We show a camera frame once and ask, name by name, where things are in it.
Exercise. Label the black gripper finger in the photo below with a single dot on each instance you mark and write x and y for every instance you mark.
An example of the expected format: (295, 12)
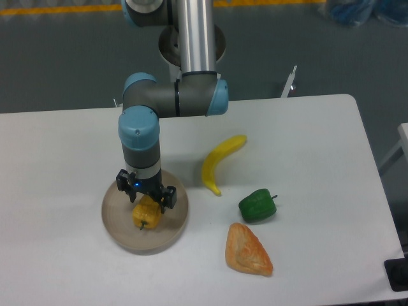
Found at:
(126, 182)
(166, 197)

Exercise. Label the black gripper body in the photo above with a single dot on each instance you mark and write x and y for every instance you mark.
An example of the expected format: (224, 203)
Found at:
(151, 186)

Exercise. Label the yellow bell pepper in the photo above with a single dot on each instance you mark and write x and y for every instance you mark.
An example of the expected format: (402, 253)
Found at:
(147, 213)

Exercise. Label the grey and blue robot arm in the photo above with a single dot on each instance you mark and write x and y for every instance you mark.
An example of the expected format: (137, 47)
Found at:
(198, 92)

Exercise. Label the beige round plate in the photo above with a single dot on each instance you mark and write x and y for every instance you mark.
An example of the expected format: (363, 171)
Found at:
(116, 212)

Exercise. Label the green bell pepper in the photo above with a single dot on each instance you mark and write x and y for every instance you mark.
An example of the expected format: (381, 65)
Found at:
(257, 206)

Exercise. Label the yellow banana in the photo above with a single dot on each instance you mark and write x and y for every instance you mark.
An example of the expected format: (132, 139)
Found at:
(220, 152)

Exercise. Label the triangular golden pastry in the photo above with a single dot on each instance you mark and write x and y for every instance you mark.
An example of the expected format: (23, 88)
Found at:
(245, 253)

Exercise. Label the black device at table edge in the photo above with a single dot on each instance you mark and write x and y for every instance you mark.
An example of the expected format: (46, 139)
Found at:
(396, 271)

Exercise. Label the white furniture at right edge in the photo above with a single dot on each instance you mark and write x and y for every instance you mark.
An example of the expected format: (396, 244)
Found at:
(395, 153)

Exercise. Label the blue plastic bag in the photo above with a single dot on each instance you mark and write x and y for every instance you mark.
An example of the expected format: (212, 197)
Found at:
(356, 13)

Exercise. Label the white metal frame right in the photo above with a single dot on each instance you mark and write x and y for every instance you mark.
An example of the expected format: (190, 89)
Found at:
(289, 86)

